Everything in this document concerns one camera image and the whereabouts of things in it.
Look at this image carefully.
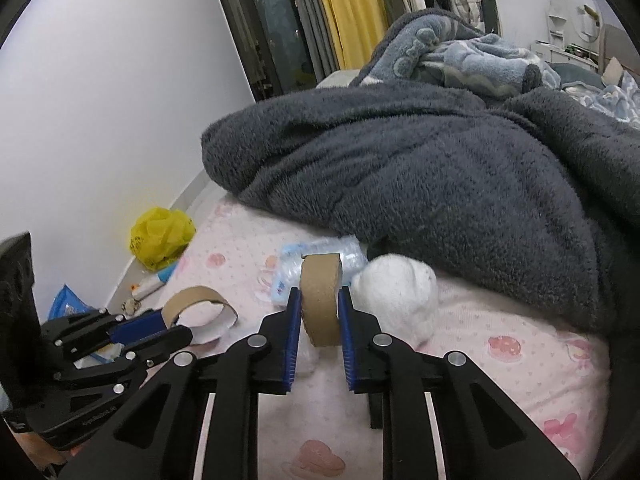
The dark grey fleece blanket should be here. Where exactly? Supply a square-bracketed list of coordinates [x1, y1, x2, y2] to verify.
[200, 80, 640, 353]

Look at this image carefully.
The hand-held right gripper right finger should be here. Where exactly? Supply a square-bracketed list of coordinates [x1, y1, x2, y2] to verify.
[337, 286, 583, 480]

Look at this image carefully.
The blue printed packet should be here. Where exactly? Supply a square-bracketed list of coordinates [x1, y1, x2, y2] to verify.
[47, 285, 97, 322]

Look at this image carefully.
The thin torn cardboard ring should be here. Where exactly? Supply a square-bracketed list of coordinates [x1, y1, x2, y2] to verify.
[162, 286, 239, 345]

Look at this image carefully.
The grey curtain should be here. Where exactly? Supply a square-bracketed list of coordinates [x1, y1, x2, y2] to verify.
[289, 0, 345, 79]

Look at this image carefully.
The blue plush forked stick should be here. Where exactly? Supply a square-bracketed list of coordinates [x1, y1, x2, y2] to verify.
[131, 262, 179, 302]

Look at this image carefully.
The white fluffy wad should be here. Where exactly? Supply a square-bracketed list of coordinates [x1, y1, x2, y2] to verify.
[350, 254, 441, 346]

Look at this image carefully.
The crushed clear plastic bottle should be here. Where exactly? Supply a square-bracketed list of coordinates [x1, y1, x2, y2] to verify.
[270, 237, 369, 307]

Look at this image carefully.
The white dresser with round mirror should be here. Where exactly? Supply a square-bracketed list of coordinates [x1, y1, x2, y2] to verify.
[532, 0, 607, 67]

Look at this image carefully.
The yellow curtain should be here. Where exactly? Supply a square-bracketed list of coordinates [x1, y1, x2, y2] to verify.
[307, 0, 391, 71]

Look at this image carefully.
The yellow plastic bag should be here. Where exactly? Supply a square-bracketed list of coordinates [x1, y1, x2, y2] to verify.
[130, 206, 197, 272]

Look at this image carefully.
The pink printed bedsheet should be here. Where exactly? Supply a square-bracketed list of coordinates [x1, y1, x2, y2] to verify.
[100, 195, 615, 480]

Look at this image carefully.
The light blue tissue packet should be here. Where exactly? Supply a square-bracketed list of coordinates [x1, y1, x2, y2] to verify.
[74, 342, 132, 367]

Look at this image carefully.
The light blue patterned quilt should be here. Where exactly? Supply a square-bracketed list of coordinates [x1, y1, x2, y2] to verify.
[564, 70, 640, 127]

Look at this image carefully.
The dark framed glass door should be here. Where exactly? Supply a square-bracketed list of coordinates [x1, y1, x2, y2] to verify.
[207, 0, 321, 107]

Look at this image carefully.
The light blue fleece blanket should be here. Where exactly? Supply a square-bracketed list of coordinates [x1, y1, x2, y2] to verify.
[350, 9, 562, 99]

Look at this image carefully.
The wide brown cardboard roll core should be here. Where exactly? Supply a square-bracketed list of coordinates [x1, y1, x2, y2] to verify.
[299, 252, 345, 348]

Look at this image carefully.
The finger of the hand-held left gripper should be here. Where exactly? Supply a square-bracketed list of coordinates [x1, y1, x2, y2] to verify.
[52, 327, 194, 401]
[40, 307, 166, 362]

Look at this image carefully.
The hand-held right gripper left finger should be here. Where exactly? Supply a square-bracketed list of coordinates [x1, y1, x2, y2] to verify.
[57, 287, 303, 480]

